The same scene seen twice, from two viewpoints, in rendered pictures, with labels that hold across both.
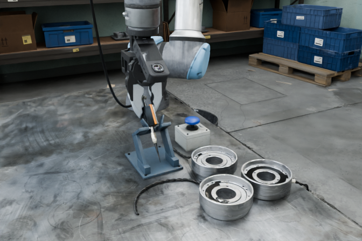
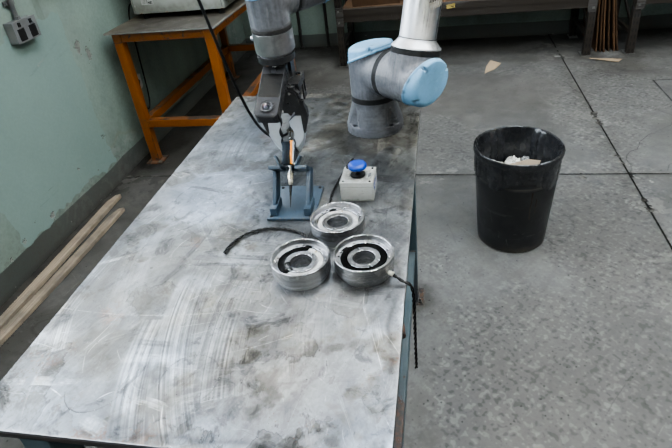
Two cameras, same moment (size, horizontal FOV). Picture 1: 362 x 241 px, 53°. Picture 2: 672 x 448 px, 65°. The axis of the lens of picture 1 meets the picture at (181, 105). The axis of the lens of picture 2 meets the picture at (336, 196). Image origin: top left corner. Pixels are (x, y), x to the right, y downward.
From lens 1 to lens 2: 0.63 m
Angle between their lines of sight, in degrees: 36
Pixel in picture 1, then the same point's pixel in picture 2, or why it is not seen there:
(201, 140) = (361, 192)
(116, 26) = not seen: outside the picture
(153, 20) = (275, 49)
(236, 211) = (288, 282)
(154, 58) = (270, 94)
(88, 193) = (212, 218)
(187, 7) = (410, 6)
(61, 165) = (221, 183)
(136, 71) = not seen: hidden behind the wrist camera
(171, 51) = (387, 65)
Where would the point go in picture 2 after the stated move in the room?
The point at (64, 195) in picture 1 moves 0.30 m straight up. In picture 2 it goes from (195, 214) to (156, 82)
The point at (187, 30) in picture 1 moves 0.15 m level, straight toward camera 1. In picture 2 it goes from (408, 39) to (371, 60)
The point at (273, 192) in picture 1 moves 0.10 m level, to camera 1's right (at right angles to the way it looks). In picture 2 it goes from (349, 277) to (401, 298)
